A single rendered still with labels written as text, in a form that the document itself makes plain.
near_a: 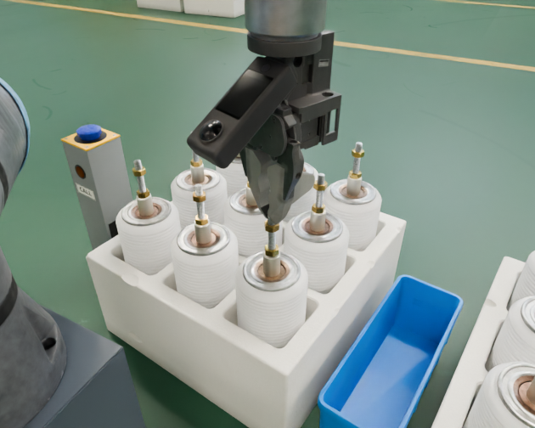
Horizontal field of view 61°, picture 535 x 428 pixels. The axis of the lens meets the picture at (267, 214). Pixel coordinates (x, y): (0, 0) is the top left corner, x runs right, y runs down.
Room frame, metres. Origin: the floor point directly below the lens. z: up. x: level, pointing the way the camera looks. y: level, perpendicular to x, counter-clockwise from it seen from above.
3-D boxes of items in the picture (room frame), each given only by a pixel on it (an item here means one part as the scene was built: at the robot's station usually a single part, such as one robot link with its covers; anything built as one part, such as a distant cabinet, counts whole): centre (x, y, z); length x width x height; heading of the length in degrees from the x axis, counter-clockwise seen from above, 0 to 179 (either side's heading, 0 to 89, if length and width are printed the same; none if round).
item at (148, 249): (0.58, 0.19, 0.16); 0.10 x 0.10 x 0.18
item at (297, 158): (0.42, -0.02, 0.42); 0.05 x 0.02 x 0.09; 40
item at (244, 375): (0.60, 0.02, 0.09); 0.39 x 0.39 x 0.18; 55
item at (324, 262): (0.54, -0.07, 0.16); 0.10 x 0.10 x 0.18
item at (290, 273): (0.44, -0.01, 0.25); 0.08 x 0.08 x 0.01
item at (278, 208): (0.44, -0.03, 0.38); 0.06 x 0.03 x 0.09; 130
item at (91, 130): (0.71, 0.30, 0.32); 0.04 x 0.04 x 0.02
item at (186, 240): (0.51, 0.09, 0.25); 0.08 x 0.08 x 0.01
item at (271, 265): (0.44, -0.01, 0.26); 0.02 x 0.02 x 0.03
